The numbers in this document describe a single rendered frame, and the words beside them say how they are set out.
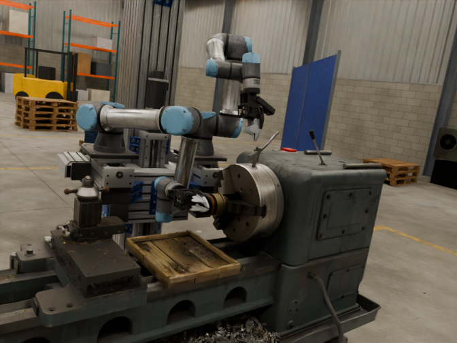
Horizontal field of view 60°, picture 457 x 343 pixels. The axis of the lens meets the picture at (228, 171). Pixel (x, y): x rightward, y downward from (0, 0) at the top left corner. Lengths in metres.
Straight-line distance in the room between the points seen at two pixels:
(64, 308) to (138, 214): 0.97
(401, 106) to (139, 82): 10.83
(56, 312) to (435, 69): 11.76
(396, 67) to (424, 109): 1.55
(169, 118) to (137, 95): 0.59
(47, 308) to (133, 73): 1.31
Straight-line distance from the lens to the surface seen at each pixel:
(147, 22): 2.18
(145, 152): 2.11
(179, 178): 1.79
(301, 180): 1.55
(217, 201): 1.51
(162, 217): 1.73
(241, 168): 1.57
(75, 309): 1.18
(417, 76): 12.46
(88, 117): 1.81
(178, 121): 1.60
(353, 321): 2.01
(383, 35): 13.23
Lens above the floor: 1.51
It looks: 11 degrees down
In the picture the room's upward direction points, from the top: 8 degrees clockwise
